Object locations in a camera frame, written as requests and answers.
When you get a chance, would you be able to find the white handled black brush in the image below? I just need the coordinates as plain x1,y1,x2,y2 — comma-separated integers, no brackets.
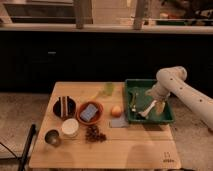
137,100,156,119

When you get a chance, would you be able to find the terracotta bowl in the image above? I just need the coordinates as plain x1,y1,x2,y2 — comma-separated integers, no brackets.
76,101,103,125

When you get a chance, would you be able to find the dark bowl with sticks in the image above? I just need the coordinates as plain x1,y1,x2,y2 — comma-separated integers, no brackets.
53,96,76,120

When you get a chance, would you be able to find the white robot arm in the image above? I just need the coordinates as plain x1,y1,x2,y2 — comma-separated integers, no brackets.
147,66,213,131

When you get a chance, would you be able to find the green translucent cup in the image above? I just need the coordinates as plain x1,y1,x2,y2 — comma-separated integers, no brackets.
103,82,114,96

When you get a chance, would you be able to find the blue sponge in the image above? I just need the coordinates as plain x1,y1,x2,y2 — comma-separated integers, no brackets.
80,104,98,122

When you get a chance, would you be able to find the green plastic tray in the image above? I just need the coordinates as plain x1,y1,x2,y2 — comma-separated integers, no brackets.
124,79,175,124

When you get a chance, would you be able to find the small spoon in tray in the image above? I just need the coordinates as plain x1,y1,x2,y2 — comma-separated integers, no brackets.
131,93,137,112

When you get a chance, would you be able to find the orange egg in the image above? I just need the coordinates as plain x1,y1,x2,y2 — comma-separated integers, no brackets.
111,105,123,117

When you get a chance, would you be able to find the pile of brown nuts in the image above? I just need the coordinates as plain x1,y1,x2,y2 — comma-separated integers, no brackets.
85,125,107,142

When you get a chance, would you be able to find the small metal cup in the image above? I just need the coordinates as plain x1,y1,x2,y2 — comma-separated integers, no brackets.
45,130,60,147

